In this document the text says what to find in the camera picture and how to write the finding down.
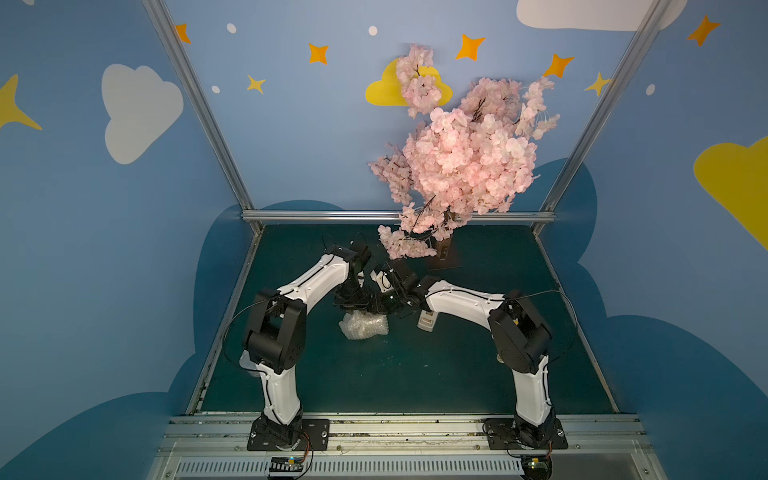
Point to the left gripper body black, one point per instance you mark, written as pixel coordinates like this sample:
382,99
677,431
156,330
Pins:
363,297

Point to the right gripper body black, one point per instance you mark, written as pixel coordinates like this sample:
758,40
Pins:
396,274

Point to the clear bubble wrap sheet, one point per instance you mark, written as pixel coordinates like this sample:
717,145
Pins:
361,325

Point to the white tape dispenser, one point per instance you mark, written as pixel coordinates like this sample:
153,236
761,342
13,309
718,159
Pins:
427,320

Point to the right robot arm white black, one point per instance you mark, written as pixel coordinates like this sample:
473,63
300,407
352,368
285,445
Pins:
521,336

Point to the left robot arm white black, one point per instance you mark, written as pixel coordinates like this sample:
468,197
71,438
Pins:
275,334

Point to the pink cherry blossom tree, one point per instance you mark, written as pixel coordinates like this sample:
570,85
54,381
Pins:
473,159

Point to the left controller board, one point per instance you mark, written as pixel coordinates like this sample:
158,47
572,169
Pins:
285,468

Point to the controller board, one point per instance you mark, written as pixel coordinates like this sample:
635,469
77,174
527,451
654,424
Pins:
285,468
536,468

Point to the right controller board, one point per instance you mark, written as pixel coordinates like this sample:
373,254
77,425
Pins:
536,468

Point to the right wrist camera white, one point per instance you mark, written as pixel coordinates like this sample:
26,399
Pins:
382,281

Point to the aluminium frame back rail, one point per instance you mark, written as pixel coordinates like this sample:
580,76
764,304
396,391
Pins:
337,217

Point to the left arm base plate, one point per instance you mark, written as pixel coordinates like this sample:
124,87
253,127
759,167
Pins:
268,435

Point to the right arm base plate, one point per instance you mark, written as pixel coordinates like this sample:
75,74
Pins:
509,433

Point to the aluminium frame left post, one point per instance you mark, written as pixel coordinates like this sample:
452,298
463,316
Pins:
162,22

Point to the aluminium frame post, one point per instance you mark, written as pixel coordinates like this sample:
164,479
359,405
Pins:
162,22
641,42

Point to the aluminium frame right post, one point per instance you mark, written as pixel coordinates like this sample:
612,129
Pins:
641,42

